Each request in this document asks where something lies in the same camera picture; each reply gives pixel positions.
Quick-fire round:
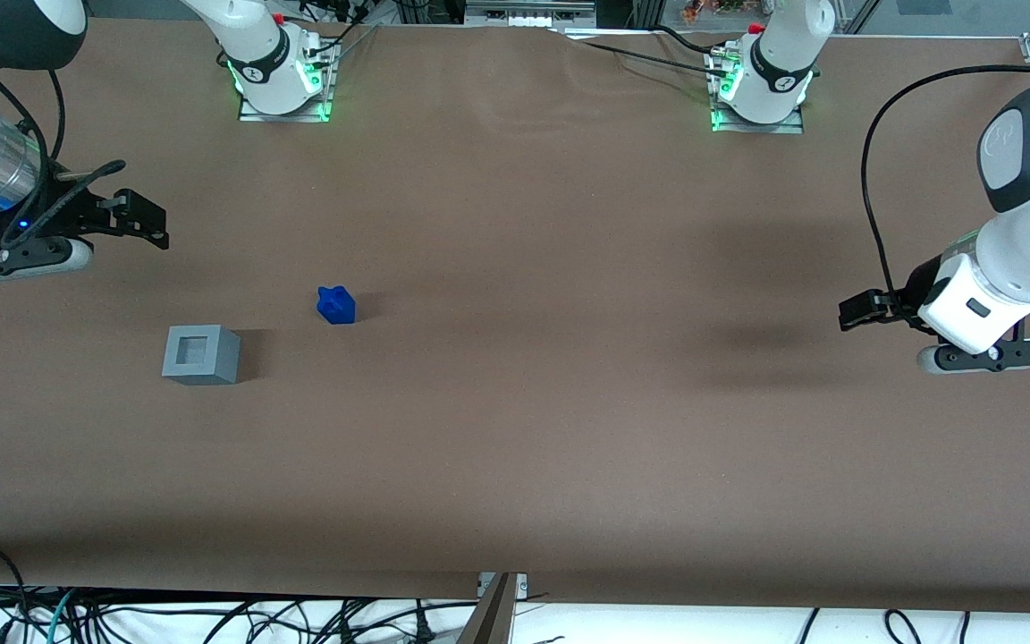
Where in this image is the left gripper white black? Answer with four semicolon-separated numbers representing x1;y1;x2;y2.
839;253;1030;355

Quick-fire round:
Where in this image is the blue plastic part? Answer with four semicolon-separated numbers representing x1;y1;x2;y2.
316;285;358;326

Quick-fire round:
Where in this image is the gray square base block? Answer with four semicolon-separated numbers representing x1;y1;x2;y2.
161;324;241;386

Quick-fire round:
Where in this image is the brown table cover sheet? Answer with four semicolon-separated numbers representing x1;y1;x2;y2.
0;16;1030;616

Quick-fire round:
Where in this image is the gray diagonal beam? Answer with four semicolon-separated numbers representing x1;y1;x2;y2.
455;572;518;644

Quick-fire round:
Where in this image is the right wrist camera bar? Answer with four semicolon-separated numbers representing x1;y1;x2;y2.
0;240;93;285

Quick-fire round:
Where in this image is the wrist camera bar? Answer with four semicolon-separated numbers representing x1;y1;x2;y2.
0;240;93;285
916;338;1030;375

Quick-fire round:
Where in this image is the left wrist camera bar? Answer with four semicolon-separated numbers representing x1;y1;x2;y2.
916;338;1030;375

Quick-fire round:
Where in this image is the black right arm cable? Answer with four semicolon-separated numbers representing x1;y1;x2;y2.
0;63;128;253

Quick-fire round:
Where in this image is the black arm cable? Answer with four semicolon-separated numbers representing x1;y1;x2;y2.
860;64;1030;314
0;63;128;253

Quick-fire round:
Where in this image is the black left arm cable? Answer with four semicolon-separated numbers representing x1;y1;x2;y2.
860;64;1030;314

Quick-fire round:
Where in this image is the black cable bundle at plate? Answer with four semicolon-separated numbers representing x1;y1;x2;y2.
287;0;384;65

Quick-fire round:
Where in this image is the short black table cable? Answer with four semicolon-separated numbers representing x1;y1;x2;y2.
647;24;726;56

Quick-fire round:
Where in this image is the long black table cable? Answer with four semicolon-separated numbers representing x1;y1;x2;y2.
564;38;729;76

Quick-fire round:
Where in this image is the teal floor cable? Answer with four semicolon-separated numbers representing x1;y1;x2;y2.
36;588;80;644

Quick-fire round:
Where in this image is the aluminium frame with white block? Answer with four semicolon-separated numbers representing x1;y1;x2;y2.
465;0;597;29

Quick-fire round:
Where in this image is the small metal edge bracket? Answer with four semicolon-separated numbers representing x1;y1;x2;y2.
477;572;530;599

